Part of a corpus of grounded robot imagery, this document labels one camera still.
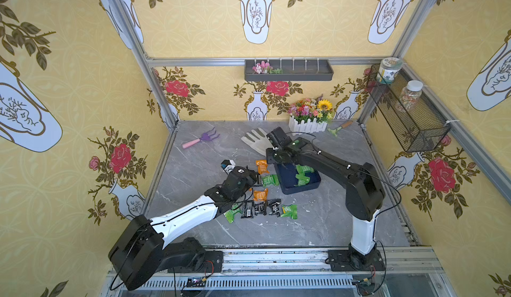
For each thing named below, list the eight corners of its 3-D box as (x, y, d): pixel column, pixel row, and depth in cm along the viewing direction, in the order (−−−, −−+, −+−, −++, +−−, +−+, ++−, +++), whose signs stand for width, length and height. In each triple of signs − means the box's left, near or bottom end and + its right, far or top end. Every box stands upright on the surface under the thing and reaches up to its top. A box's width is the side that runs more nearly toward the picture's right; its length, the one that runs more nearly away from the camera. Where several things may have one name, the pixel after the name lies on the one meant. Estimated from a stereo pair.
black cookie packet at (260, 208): (252, 215, 87) (252, 213, 86) (252, 202, 91) (252, 200, 89) (267, 215, 87) (268, 213, 86) (267, 202, 91) (267, 200, 89)
